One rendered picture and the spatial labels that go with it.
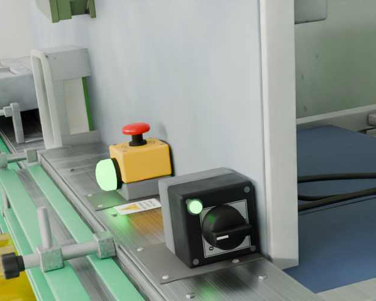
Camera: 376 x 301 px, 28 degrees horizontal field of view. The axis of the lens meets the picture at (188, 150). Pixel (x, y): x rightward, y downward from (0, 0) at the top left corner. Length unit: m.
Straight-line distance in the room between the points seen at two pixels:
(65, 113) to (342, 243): 0.78
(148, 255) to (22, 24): 4.30
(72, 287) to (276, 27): 0.35
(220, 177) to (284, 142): 0.09
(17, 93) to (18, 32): 2.77
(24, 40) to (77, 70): 3.58
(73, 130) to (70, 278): 0.69
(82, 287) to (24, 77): 1.53
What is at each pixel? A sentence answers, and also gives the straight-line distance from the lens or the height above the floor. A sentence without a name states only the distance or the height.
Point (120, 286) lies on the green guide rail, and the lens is 0.81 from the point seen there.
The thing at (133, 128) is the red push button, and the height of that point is 0.80.
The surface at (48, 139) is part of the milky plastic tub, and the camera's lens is 1.67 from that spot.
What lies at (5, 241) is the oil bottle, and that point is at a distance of 1.38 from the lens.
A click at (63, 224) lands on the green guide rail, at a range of 1.06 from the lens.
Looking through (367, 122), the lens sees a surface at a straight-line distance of 1.54.
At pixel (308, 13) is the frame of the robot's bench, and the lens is 0.78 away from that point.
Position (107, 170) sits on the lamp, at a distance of 1.04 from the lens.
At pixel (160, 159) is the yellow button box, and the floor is 0.77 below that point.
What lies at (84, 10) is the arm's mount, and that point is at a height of 0.77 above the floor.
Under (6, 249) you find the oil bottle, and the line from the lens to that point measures 1.35.
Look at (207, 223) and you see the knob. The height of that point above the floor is 0.81.
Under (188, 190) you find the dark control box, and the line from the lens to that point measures 0.76.
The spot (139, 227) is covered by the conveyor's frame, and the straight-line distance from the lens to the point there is 0.93.
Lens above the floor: 1.04
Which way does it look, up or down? 18 degrees down
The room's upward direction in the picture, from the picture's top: 101 degrees counter-clockwise
